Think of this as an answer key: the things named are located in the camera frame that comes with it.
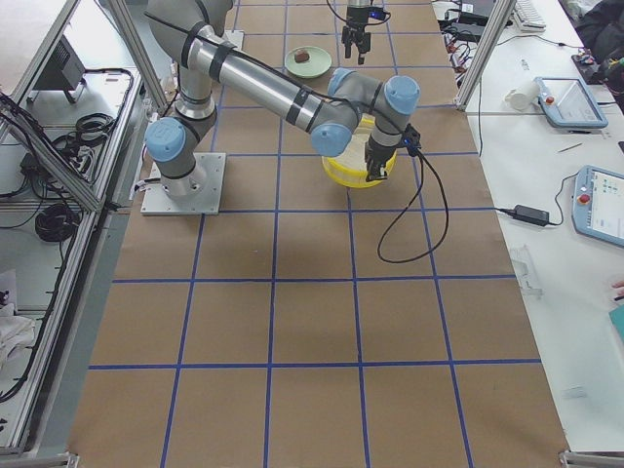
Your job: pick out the white cup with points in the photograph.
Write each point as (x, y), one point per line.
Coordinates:
(522, 97)

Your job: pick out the light green plate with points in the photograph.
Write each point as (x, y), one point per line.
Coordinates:
(320, 62)

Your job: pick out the clear plastic bracket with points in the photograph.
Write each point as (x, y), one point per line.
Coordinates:
(525, 272)

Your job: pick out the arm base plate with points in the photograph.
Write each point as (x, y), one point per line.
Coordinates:
(197, 193)

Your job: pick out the lower teach pendant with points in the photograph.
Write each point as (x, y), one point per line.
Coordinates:
(597, 207)

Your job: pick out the brown steamed bun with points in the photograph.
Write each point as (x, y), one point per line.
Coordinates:
(301, 55)

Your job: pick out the upper teach pendant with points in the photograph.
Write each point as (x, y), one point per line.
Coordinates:
(569, 104)

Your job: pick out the teach pendant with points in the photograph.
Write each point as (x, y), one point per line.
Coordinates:
(569, 104)
(597, 207)

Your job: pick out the black power brick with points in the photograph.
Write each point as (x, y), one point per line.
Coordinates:
(531, 215)

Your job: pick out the aluminium frame side rail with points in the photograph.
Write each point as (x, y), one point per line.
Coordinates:
(66, 175)

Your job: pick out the black electronics box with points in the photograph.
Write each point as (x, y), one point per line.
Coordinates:
(63, 72)

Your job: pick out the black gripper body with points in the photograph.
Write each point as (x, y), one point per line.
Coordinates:
(379, 154)
(357, 19)

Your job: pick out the yellow steamer layer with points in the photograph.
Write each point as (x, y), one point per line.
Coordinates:
(349, 169)
(365, 127)

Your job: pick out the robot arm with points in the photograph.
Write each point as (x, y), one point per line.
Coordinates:
(354, 3)
(191, 33)

